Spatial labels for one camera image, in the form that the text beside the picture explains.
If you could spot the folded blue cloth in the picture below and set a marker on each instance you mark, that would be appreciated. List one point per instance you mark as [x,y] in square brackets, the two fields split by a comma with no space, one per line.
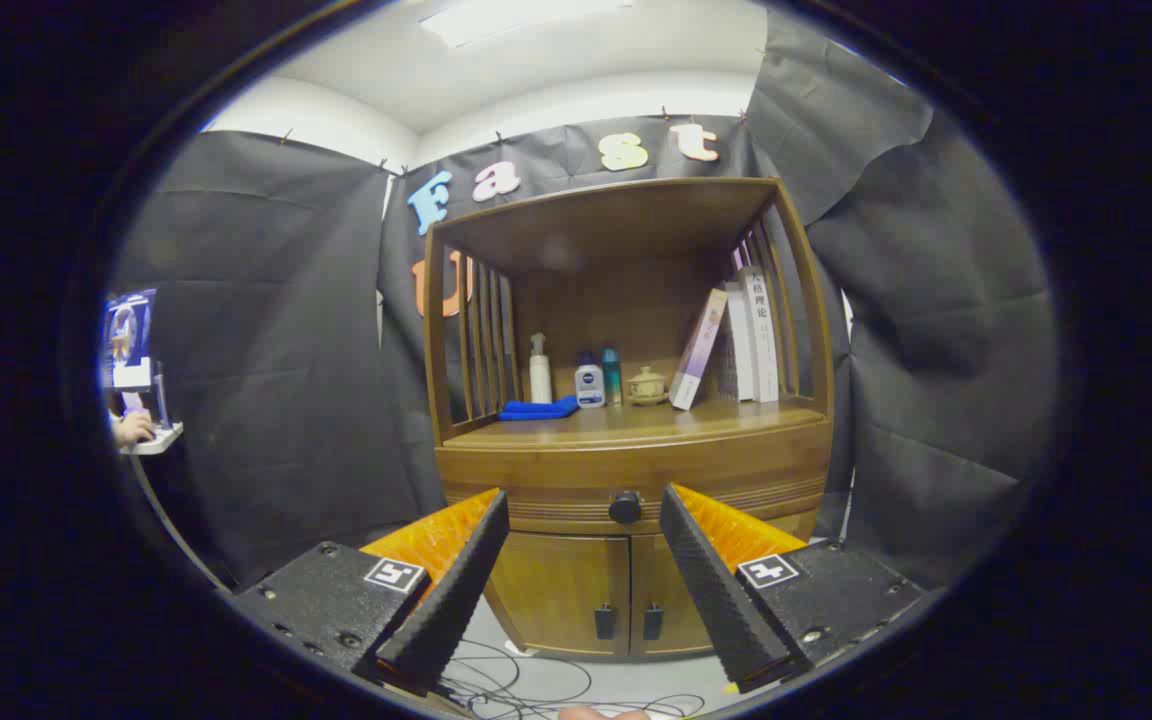
[536,408]

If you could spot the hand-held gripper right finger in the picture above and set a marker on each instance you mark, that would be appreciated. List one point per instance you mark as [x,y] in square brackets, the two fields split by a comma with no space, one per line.
[711,590]

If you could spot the plain white book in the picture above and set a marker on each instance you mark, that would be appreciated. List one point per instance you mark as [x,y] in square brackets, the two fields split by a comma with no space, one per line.
[741,350]

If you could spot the patterned cover book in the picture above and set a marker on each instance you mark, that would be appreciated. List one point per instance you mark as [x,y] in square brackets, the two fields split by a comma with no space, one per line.
[729,370]

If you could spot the black backdrop cloth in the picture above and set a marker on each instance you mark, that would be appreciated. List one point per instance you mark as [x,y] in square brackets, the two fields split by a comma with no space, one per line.
[266,350]

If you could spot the ceiling light panel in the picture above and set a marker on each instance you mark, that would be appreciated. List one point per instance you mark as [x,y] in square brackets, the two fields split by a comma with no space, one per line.
[516,18]

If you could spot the computer monitor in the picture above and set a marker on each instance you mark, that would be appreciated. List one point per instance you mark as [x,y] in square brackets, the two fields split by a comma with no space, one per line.
[126,335]

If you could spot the wooden drawer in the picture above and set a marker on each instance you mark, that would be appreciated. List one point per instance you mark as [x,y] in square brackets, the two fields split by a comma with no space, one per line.
[576,480]

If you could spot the lidded ceramic tea cup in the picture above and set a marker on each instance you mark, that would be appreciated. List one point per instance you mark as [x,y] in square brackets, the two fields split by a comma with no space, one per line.
[647,387]

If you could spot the wooden countertop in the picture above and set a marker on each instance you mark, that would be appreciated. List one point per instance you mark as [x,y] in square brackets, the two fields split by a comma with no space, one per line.
[636,422]

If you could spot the white book with printed spine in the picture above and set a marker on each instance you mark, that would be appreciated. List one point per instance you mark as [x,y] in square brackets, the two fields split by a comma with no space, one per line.
[762,340]

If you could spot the teal bottle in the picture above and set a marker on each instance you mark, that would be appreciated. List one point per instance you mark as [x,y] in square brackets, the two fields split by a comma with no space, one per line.
[612,380]

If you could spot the white bottle with blue cap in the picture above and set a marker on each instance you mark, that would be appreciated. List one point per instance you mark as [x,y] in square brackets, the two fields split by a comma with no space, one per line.
[589,385]

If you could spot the wooden cabinet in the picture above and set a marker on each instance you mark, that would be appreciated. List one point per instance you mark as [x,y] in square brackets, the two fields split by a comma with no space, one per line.
[626,220]

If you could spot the pastel cover book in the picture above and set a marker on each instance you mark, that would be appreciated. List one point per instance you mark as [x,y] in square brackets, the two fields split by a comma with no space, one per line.
[698,350]

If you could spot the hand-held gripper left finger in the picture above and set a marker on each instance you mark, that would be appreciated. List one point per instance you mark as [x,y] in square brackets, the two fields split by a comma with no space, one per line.
[456,600]

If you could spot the white pump bottle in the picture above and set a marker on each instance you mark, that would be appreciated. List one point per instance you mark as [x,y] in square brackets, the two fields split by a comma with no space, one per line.
[540,380]

